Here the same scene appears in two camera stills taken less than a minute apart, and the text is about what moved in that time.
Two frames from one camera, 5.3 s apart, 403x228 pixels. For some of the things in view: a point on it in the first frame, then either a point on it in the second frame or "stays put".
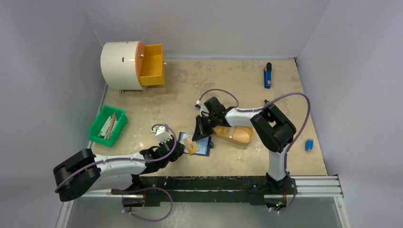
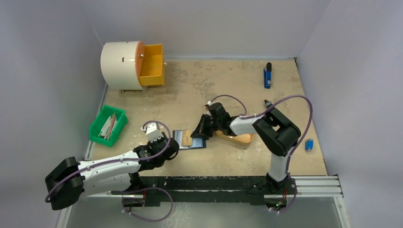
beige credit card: [192, 146] → [187, 140]
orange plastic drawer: [149, 64] stays put
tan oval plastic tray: [243, 135] stays put
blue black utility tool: [267, 75] stays put
